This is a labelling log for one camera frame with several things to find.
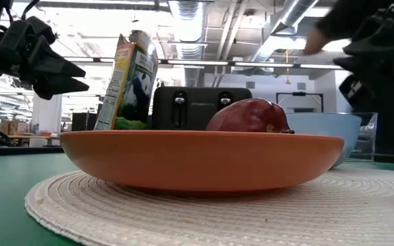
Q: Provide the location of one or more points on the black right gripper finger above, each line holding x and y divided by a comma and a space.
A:
388, 39
364, 66

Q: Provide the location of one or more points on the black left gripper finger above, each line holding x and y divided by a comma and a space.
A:
53, 65
60, 88

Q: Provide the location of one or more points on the panda puffs cereal box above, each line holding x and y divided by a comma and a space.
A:
132, 85

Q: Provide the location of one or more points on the red apple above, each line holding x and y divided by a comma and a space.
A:
248, 116

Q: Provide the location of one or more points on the person's forearm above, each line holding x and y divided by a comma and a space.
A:
347, 17

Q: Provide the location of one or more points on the black cabinet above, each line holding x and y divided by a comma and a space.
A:
84, 121

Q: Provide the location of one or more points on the ceiling light strip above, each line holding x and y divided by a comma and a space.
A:
265, 64
320, 66
197, 62

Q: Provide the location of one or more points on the person's hand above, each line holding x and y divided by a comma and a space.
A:
315, 41

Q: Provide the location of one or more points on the cardboard boxes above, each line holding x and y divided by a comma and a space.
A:
14, 127

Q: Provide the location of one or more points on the clear plastic container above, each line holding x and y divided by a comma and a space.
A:
368, 136

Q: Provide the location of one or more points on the light blue bowl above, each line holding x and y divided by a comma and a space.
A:
320, 126

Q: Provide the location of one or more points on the green table mat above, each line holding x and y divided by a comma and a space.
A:
2, 198

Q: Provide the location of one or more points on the black four-slot toaster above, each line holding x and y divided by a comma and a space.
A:
197, 109

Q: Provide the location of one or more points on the orange plate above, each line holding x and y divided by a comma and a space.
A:
200, 160

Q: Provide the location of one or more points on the black door frame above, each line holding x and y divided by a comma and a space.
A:
299, 93

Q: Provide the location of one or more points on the silver ventilation duct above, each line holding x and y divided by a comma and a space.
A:
286, 20
188, 20

